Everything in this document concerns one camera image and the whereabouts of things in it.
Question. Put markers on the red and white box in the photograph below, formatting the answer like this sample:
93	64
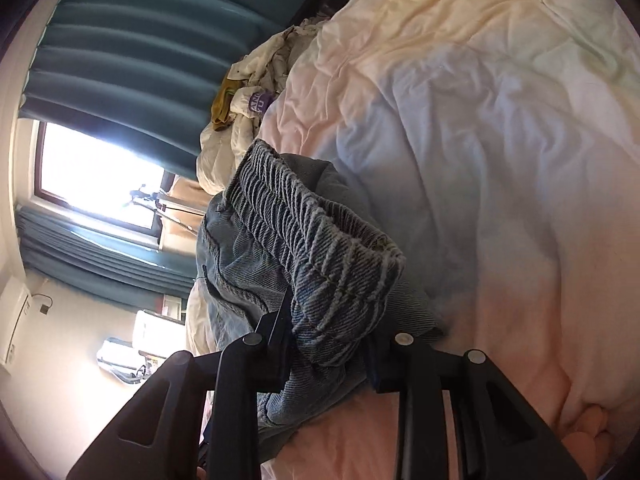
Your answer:
167	306

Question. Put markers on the white patterned crumpled cloth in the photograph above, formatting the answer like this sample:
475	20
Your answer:
307	27

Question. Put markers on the white cabinet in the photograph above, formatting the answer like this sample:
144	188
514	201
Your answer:
155	332

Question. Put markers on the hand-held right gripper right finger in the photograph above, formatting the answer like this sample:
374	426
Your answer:
385	377

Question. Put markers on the black tripod stand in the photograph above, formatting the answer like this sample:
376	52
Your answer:
160	200

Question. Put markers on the pastel pink and yellow duvet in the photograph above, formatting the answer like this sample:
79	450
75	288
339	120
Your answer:
500	185

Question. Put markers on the white wall air conditioner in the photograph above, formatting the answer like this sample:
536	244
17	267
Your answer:
12	325

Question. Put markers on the light blue denim jeans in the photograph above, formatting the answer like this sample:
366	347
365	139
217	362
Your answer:
310	260

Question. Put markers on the blue and white object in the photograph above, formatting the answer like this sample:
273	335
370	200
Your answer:
120	362

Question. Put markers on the mustard yellow cloth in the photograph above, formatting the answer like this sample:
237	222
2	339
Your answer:
221	107

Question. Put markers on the cream puffer jacket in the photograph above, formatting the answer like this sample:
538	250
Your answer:
220	150

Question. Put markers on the teal pleated curtain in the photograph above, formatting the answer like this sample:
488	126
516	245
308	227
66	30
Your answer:
150	50
100	260

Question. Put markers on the bright window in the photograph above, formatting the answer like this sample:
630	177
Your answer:
90	170

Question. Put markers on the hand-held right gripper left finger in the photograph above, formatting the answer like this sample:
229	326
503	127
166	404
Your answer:
272	330

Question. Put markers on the black wall plug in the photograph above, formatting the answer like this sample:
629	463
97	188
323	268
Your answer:
45	306

